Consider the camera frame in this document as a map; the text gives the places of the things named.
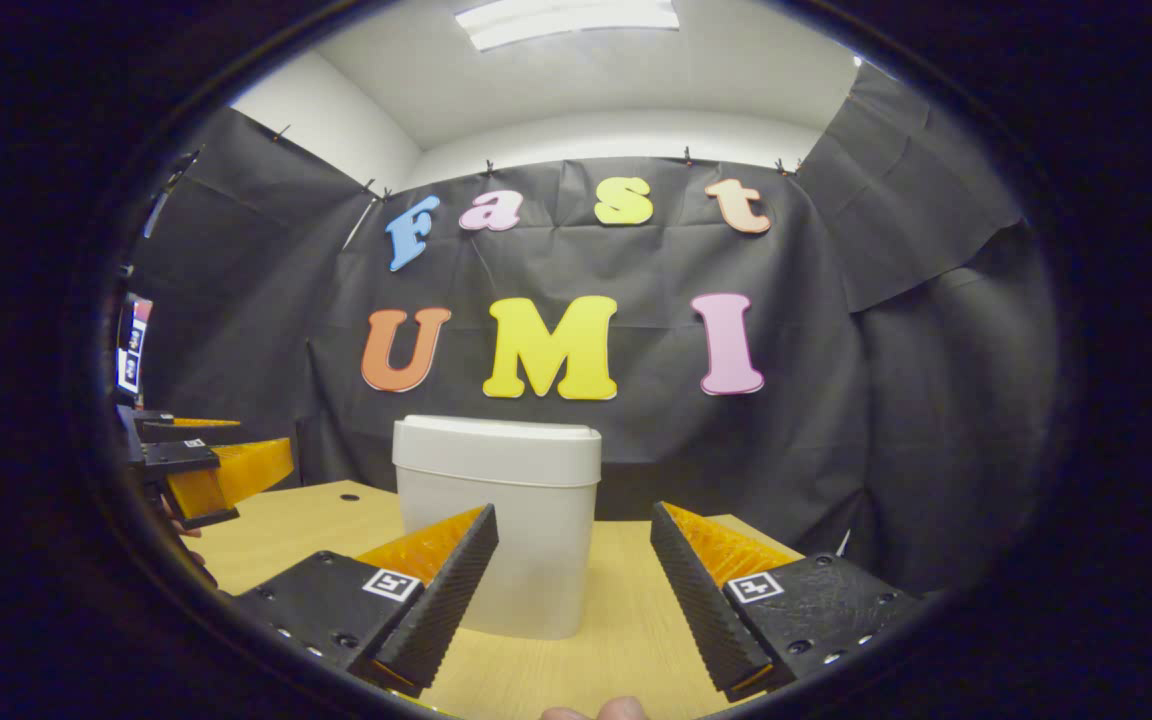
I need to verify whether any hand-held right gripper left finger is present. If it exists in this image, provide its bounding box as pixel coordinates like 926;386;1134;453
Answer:
234;503;500;699

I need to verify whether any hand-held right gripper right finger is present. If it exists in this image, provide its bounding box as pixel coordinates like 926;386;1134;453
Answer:
650;501;927;701

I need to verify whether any white desktop garbage bin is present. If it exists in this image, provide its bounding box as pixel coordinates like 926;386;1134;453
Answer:
392;415;603;641

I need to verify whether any wooden desktop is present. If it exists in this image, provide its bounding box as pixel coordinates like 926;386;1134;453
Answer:
176;480;837;720

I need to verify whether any computer monitor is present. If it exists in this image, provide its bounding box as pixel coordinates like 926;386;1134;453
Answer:
116;293;154;396

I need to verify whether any black backdrop cloth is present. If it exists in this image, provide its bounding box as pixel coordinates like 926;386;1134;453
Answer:
121;65;1062;601

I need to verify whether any large ceiling light panel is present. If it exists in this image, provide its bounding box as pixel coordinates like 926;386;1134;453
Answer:
454;0;682;53

